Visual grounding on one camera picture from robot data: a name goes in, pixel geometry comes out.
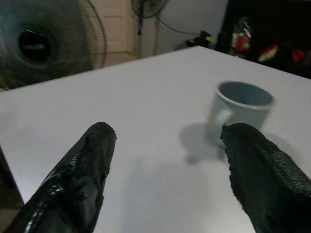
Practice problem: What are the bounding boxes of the grey ceramic mug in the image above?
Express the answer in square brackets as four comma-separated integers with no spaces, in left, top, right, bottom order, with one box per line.
[205,81,275,149]

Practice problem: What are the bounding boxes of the black device with yellow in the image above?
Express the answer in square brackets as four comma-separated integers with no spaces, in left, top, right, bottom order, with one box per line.
[186,30,215,48]

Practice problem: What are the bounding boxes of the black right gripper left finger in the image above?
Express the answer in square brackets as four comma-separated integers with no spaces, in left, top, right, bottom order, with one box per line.
[0,121,118,233]

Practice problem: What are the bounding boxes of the red green white packet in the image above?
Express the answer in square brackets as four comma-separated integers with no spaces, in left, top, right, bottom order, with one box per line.
[257,43,280,64]

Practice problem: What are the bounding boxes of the black wall cable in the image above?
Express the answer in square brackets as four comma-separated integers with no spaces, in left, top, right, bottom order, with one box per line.
[155,14,203,35]

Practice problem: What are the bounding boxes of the clear snack bag red label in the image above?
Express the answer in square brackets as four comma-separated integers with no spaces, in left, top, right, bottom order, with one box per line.
[230,16,252,59]

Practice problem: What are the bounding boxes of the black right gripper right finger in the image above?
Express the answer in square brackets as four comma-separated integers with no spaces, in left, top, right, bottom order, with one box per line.
[220,122,311,233]

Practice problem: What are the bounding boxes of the black shelf unit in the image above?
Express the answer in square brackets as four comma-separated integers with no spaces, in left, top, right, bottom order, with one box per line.
[215,0,311,80]

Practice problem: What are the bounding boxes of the white panel door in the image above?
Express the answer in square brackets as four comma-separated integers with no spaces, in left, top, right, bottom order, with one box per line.
[96,0,135,54]

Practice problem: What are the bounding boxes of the large grey pedestal fan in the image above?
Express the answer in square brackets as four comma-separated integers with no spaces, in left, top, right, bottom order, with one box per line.
[0,0,108,91]

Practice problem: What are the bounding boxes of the small black standing fan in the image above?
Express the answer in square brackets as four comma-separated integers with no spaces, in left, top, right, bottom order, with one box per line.
[132,0,170,57]

